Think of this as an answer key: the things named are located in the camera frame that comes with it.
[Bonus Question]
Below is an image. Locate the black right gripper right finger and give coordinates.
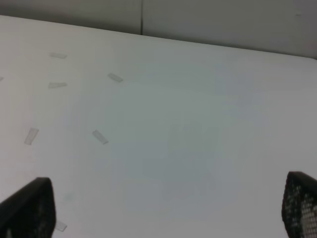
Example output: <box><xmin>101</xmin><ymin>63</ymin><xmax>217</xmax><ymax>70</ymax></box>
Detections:
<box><xmin>281</xmin><ymin>172</ymin><xmax>317</xmax><ymax>238</ymax></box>

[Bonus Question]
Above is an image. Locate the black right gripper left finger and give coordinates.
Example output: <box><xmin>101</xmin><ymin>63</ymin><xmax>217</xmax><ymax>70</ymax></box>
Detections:
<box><xmin>0</xmin><ymin>178</ymin><xmax>56</xmax><ymax>238</ymax></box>

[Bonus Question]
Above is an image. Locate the clear tape piece on table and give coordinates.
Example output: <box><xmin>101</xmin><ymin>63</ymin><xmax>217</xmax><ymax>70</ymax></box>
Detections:
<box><xmin>108</xmin><ymin>73</ymin><xmax>123</xmax><ymax>82</ymax></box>

